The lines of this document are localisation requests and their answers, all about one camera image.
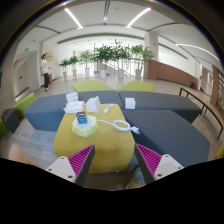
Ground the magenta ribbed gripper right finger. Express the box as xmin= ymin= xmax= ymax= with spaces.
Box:
xmin=134 ymin=144 xmax=183 ymax=184

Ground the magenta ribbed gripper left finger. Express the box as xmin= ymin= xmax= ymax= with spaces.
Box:
xmin=47 ymin=145 xmax=95 ymax=186

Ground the light green round power hub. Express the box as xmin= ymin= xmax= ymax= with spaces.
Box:
xmin=72 ymin=115 xmax=98 ymax=137

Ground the yellow low table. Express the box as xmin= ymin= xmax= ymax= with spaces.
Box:
xmin=53 ymin=104 xmax=135 ymax=174

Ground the grey modular sofa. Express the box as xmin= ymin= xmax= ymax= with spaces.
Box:
xmin=24 ymin=94 xmax=210 ymax=167

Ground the small printed can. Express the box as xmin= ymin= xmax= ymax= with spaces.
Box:
xmin=76 ymin=111 xmax=88 ymax=124

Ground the crumpled white cloth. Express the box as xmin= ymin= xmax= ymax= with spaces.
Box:
xmin=64 ymin=101 xmax=85 ymax=113

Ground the white tissue box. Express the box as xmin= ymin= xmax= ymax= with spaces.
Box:
xmin=86 ymin=96 xmax=101 ymax=113

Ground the white cube box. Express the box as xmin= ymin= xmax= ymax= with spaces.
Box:
xmin=125 ymin=98 xmax=136 ymax=109

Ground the white square container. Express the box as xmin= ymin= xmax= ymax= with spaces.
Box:
xmin=66 ymin=92 xmax=78 ymax=102

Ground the green ottoman seat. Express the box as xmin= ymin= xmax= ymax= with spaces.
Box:
xmin=72 ymin=80 xmax=155 ymax=92

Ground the dark grey stool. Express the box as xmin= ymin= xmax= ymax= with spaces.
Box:
xmin=1 ymin=108 xmax=19 ymax=133

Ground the lime green side seat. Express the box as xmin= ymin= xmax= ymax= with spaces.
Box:
xmin=12 ymin=93 xmax=35 ymax=119

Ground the person in white top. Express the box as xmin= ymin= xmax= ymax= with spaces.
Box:
xmin=40 ymin=54 xmax=51 ymax=91

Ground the potted plant white planter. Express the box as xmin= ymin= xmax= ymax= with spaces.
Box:
xmin=95 ymin=45 xmax=112 ymax=78

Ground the white coiled power cable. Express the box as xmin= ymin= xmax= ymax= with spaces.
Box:
xmin=96 ymin=118 xmax=141 ymax=136

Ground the wooden bench black frame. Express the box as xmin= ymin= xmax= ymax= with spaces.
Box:
xmin=179 ymin=87 xmax=224 ymax=138

